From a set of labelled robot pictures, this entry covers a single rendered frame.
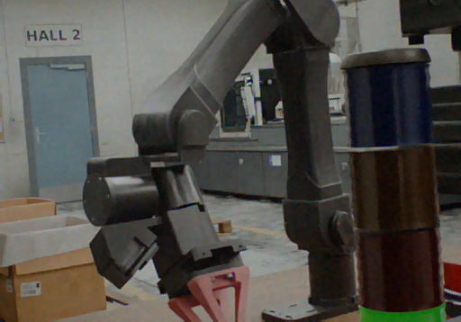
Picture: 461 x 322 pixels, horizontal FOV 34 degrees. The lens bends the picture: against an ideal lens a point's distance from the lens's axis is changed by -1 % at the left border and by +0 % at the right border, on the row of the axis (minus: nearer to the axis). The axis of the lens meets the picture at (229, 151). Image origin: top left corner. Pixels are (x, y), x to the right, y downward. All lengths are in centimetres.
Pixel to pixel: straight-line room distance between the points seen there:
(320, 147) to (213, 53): 21
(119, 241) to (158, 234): 6
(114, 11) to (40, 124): 213
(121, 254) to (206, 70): 23
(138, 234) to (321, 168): 30
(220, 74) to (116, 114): 1115
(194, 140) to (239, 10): 19
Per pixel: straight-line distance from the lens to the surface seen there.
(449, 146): 55
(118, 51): 1210
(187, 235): 80
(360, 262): 34
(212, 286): 78
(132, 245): 79
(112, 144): 1198
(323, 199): 98
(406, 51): 33
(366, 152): 33
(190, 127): 81
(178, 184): 83
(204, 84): 85
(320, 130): 99
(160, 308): 112
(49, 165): 1166
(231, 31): 90
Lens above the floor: 118
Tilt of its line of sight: 3 degrees down
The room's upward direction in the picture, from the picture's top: 5 degrees counter-clockwise
